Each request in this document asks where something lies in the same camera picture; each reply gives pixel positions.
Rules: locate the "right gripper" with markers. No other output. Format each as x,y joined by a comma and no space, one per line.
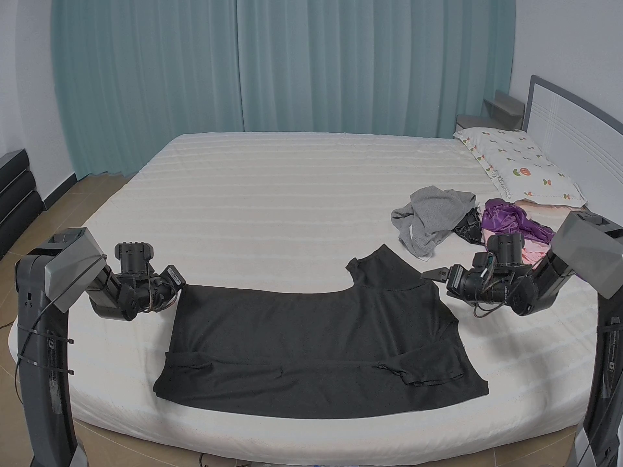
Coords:
474,287

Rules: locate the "black T-shirt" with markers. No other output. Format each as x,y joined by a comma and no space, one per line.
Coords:
316,348

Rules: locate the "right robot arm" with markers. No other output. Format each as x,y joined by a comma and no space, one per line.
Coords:
589,251

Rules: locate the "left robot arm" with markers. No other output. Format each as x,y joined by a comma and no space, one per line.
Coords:
73,260

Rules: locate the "bed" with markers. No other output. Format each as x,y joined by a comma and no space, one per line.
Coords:
292,202

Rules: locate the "shiny black garment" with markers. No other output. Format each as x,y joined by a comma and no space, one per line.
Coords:
469,226

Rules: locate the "grey garment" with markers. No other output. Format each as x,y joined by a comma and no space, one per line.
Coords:
433,212

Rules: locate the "purple garment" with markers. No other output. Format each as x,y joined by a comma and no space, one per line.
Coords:
506,217

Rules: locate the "pink garment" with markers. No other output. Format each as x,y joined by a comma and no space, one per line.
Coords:
531,255

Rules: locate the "white printed pillow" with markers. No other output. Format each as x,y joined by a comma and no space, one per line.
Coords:
521,161

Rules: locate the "grey bedside table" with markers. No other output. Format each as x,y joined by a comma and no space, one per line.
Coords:
504,102

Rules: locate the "blue-green curtain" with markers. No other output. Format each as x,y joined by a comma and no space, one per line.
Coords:
365,56
146,66

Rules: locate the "black chest of drawers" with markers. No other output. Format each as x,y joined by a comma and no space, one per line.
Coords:
19,197

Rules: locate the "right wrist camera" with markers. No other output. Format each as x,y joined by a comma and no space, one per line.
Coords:
455,278

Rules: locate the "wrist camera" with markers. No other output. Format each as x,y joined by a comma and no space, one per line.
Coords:
174,278
455,278

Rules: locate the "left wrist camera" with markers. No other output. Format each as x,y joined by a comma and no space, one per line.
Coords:
174,278

